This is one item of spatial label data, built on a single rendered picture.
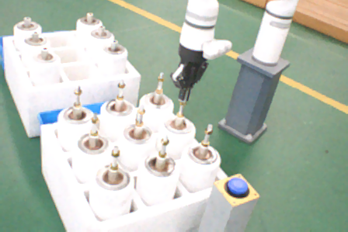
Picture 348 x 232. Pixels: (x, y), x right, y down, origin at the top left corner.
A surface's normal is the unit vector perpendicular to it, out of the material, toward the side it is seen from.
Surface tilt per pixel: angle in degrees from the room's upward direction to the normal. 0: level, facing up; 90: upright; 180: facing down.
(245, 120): 90
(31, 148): 0
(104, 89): 90
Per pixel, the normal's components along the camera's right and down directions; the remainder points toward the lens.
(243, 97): -0.60, 0.36
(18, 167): 0.17, -0.82
